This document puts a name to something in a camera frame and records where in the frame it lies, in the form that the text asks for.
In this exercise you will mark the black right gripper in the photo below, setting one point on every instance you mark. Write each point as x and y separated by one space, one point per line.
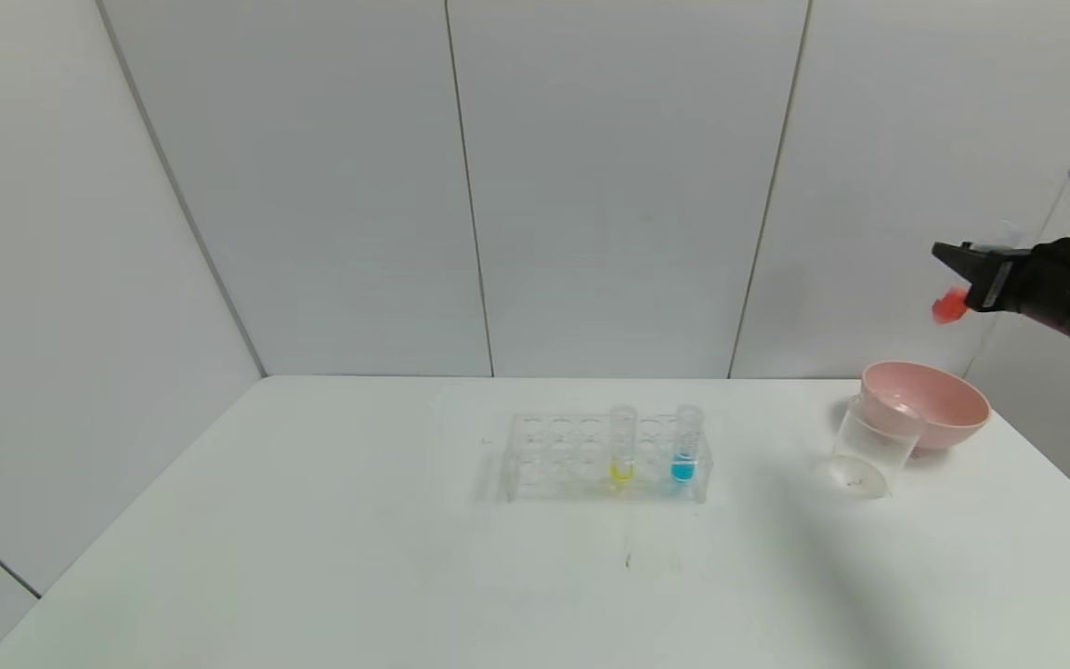
998 279

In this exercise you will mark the test tube with red liquid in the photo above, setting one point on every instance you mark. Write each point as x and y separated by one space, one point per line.
948 307

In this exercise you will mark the test tube with yellow liquid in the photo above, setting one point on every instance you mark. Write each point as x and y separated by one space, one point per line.
621 471

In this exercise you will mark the clear plastic beaker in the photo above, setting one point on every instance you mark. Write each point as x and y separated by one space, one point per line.
865 455

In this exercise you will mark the test tube with blue liquid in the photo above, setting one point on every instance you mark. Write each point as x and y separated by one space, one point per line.
682 470

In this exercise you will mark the clear plastic test tube rack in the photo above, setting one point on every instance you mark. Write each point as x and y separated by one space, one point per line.
572 465

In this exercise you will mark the pink plastic bowl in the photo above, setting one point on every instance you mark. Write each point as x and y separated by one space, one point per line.
948 409

